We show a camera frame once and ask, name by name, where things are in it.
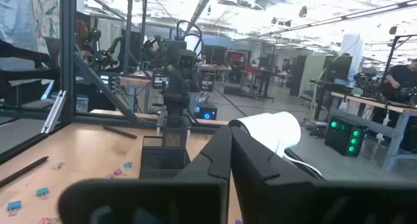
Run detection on black mesh desk organizer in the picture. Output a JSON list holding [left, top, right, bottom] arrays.
[[139, 115, 192, 180]]

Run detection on person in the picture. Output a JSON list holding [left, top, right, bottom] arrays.
[[367, 57, 417, 153]]

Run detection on black computer tower green lights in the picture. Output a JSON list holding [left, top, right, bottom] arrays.
[[324, 115, 366, 158]]

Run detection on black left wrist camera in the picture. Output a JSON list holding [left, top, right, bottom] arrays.
[[177, 49, 197, 70]]

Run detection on black computer tower blue light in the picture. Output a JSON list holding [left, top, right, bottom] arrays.
[[194, 102, 218, 121]]

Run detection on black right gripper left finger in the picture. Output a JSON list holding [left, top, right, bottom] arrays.
[[57, 126, 233, 224]]

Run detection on black monitor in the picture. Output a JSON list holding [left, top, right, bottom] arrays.
[[322, 54, 354, 83]]

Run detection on black pen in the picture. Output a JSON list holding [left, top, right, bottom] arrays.
[[102, 124, 138, 140], [0, 156, 50, 189]]

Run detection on white fan power cable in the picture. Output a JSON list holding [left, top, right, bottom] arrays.
[[275, 142, 324, 178]]

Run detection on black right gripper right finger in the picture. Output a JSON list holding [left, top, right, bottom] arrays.
[[231, 126, 417, 224]]

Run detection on silver aluminium bar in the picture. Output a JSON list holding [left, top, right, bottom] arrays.
[[40, 89, 68, 134]]

